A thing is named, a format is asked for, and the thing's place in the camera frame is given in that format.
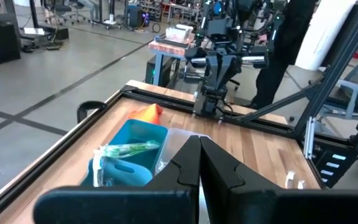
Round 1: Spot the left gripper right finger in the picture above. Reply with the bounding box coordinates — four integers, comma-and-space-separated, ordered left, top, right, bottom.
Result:
201, 136, 279, 224

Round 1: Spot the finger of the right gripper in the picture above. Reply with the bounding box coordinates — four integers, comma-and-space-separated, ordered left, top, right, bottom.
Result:
209, 57, 228, 91
226, 57, 241, 87

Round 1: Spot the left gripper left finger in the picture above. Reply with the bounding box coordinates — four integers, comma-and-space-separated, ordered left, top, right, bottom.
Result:
146, 135, 201, 224

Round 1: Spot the clear plastic bin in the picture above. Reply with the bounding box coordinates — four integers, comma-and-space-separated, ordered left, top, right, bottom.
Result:
154, 127, 213, 175

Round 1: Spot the person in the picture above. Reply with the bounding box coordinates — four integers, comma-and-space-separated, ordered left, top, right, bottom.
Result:
249, 0, 319, 110

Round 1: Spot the white box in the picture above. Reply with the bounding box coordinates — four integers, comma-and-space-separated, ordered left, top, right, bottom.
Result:
165, 23, 195, 42

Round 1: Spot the blue-legged wooden table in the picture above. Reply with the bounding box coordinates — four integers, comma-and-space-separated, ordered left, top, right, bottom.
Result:
147, 39, 198, 88

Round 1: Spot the teal plastic bin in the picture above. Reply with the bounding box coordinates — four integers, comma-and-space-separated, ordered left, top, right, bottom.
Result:
80, 118, 170, 188

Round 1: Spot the orange bin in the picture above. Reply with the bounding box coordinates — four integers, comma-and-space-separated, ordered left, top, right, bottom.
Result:
127, 103, 165, 126

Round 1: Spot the black computer case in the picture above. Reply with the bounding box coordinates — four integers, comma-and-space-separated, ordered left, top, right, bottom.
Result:
144, 55, 175, 88

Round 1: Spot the white round pillar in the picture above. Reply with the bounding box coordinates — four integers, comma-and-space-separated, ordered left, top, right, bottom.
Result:
295, 0, 357, 72

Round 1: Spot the black table clamp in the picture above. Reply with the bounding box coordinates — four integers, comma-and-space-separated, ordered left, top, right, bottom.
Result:
75, 100, 109, 124

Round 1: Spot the office chair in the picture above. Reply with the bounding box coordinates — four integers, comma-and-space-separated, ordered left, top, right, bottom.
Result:
50, 0, 85, 26

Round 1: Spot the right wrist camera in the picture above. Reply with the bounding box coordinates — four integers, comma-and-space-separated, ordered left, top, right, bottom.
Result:
208, 18, 235, 45

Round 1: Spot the silver frame bracket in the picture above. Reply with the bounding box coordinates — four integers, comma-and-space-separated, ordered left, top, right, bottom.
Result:
302, 116, 317, 160

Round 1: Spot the grey steel table frame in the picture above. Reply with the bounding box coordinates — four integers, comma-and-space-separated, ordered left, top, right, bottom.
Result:
317, 52, 358, 121

